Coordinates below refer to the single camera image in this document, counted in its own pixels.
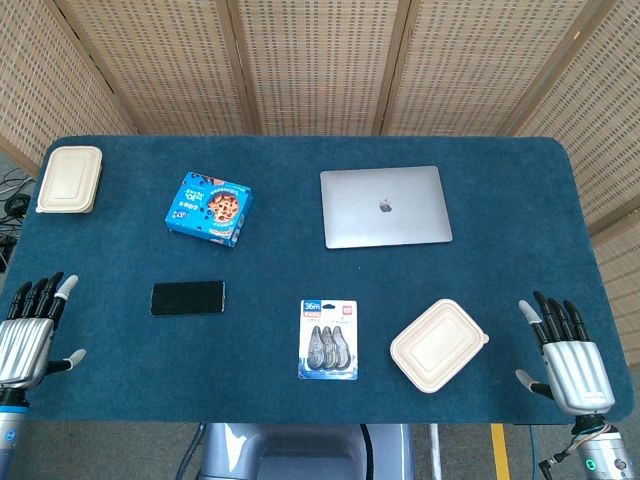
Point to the correction tape blister pack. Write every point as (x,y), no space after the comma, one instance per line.
(329,340)

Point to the robot torso base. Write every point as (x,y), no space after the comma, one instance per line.
(305,452)

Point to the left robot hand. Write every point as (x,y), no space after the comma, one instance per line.
(24,339)

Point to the blue table mat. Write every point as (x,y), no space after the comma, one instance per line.
(320,260)

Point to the silver laptop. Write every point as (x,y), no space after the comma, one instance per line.
(385,206)

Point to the beige lidded food container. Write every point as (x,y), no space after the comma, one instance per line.
(67,180)
(437,346)

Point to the blue cookie box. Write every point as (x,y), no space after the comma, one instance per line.
(209,208)

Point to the black smartphone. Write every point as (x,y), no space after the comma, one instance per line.
(187,298)

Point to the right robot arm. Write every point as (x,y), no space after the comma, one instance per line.
(600,447)

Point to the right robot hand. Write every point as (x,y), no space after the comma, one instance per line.
(575,360)

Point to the bamboo folding screen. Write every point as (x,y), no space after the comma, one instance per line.
(320,65)

